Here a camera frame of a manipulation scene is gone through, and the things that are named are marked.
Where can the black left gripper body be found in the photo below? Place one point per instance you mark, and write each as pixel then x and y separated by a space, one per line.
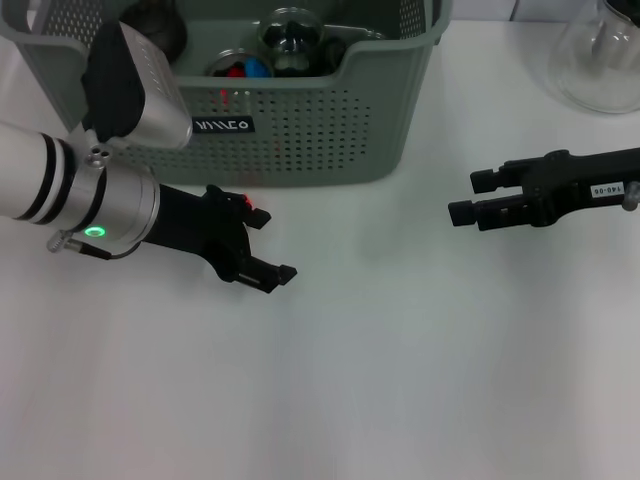
pixel 200 225

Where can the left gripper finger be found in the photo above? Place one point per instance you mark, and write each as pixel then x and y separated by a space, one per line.
pixel 267 277
pixel 255 216

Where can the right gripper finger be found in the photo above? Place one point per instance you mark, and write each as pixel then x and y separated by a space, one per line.
pixel 485 181
pixel 482 214

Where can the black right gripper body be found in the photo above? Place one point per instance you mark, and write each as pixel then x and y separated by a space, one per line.
pixel 565 187

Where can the large bright red toy brick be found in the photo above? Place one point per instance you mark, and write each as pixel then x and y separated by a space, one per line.
pixel 235 73

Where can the blue toy brick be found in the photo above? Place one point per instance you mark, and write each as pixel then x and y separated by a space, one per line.
pixel 256 67

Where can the grey perforated plastic storage bin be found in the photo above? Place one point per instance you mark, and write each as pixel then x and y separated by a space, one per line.
pixel 325 125

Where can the black round teapot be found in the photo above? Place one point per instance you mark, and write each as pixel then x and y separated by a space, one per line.
pixel 160 25

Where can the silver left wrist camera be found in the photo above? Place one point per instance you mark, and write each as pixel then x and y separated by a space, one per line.
pixel 135 90

